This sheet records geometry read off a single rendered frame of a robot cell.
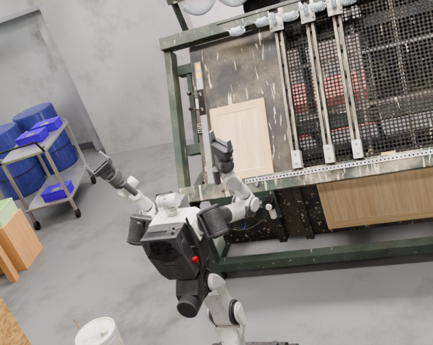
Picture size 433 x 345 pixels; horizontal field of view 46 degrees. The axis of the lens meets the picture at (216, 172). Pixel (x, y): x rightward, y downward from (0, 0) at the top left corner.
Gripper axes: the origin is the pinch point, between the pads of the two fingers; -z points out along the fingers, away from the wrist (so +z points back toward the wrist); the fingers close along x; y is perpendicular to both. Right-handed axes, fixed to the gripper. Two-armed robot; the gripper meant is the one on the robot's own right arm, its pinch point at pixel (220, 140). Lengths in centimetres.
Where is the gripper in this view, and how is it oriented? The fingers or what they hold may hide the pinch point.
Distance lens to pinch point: 233.6
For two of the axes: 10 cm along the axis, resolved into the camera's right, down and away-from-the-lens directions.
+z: 1.4, 6.7, 7.3
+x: -7.2, -4.4, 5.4
